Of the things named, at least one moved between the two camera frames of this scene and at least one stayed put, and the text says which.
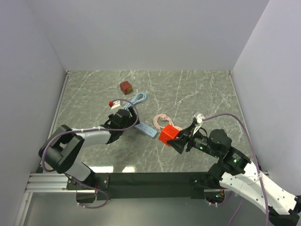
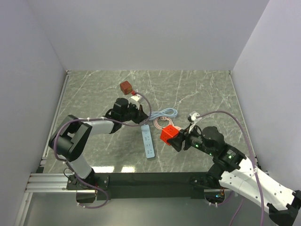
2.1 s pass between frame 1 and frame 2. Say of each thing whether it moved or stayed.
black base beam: stayed
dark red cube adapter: stayed
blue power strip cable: moved
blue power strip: moved
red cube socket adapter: stayed
